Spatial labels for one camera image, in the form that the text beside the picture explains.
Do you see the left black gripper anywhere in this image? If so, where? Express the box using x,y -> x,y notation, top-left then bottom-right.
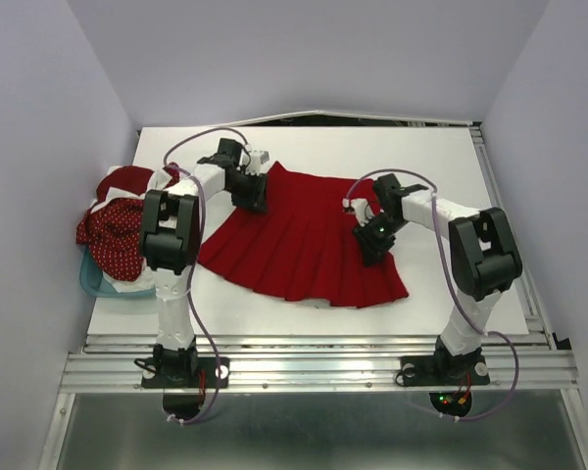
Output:
226,168 -> 269,213

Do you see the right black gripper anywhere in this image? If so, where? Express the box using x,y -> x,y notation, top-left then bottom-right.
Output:
349,212 -> 405,267

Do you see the plain red skirt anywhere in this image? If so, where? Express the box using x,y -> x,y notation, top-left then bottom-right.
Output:
199,163 -> 409,308

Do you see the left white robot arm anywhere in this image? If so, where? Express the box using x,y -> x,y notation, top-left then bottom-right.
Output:
135,138 -> 270,389

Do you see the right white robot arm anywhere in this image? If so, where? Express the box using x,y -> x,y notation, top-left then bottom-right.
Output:
342,168 -> 523,387

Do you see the red polka dot skirt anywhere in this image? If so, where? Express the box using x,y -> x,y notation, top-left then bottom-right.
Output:
74,162 -> 182,283

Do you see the teal plastic basket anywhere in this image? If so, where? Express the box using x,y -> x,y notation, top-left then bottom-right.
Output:
79,178 -> 190,300

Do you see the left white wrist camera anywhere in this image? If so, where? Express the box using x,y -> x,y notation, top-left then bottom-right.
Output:
240,150 -> 270,175

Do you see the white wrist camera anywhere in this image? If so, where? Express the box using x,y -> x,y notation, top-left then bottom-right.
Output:
240,150 -> 270,175
342,198 -> 374,226

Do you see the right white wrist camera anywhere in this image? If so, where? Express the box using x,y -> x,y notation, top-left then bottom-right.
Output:
342,198 -> 374,226

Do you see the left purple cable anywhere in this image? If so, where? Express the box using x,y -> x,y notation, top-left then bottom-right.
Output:
162,127 -> 256,426

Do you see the purple cable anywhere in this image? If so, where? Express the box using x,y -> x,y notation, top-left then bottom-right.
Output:
162,127 -> 256,426
342,169 -> 522,425

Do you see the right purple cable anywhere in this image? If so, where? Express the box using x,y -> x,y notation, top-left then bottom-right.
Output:
342,169 -> 522,425

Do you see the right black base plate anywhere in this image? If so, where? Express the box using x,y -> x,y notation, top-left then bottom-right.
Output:
394,355 -> 491,388

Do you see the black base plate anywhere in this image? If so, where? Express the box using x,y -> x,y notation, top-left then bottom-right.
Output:
133,356 -> 230,390
394,355 -> 491,388

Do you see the aluminium frame rail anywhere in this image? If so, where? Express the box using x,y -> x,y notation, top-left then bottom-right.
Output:
33,126 -> 588,470

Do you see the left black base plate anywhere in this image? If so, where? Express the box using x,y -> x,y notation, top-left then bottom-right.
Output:
133,356 -> 230,390

